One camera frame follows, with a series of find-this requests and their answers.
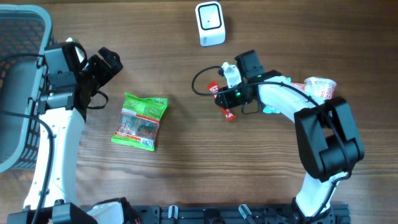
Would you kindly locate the red tissue pack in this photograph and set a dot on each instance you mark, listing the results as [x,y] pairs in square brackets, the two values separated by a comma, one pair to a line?
[299,85]

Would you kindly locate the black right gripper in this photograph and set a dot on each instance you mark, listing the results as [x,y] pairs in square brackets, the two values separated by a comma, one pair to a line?
[228,101]

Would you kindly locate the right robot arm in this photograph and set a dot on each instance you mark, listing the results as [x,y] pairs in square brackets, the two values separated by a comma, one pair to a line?
[328,140]

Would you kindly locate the green candy bag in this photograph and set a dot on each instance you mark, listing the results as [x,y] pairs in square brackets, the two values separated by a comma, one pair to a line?
[139,122]

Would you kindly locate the red chocolate bar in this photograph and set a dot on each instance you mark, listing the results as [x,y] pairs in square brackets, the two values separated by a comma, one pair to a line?
[214,87]

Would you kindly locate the grey plastic basket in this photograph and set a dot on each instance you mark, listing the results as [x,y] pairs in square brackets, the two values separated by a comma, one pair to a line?
[25,31]

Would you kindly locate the white barcode scanner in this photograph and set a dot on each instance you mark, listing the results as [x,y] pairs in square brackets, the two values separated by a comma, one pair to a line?
[210,22]

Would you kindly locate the instant noodle cup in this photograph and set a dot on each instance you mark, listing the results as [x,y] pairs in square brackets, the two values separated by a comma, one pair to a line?
[322,87]

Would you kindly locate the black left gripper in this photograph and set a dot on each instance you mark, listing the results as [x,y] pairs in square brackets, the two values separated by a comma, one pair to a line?
[96,61]

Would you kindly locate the teal snack packet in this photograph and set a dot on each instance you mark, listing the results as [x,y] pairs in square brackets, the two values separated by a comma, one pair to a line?
[268,109]

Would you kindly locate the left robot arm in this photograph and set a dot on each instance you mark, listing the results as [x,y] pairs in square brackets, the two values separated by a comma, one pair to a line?
[71,80]

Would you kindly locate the black mounting rail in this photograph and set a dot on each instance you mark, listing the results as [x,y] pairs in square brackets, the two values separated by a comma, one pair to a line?
[266,214]

